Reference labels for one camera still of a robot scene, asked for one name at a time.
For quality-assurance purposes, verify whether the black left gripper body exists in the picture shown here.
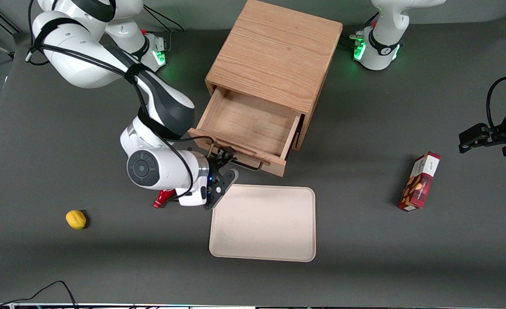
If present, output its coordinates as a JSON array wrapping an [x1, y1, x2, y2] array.
[[488, 121, 506, 149]]

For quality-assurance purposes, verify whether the black metal drawer handle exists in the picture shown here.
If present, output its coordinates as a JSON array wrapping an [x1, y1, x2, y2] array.
[[209, 144, 265, 172]]

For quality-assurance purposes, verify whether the oak wooden drawer cabinet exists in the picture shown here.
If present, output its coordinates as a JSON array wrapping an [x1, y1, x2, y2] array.
[[204, 0, 344, 151]]

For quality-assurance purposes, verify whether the red bottle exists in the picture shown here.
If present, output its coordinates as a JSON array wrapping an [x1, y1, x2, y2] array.
[[152, 189, 176, 209]]

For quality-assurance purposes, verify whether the red tartan shortbread cookie box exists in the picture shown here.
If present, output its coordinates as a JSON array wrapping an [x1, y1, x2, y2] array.
[[397, 151, 442, 212]]

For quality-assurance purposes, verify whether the beige rectangular plastic tray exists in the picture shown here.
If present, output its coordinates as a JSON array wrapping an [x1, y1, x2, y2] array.
[[209, 185, 317, 262]]

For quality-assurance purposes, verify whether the yellow lemon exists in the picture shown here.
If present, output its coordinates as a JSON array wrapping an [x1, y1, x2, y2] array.
[[66, 210, 87, 230]]

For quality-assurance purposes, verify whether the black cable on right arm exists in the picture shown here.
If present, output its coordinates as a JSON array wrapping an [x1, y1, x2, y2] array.
[[26, 0, 216, 199]]

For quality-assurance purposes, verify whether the black cable at arm base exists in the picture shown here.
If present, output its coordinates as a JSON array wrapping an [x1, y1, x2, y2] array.
[[143, 4, 185, 31]]

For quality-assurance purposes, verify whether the black cable on floor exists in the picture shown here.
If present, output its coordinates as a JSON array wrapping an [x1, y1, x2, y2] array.
[[0, 271, 78, 309]]

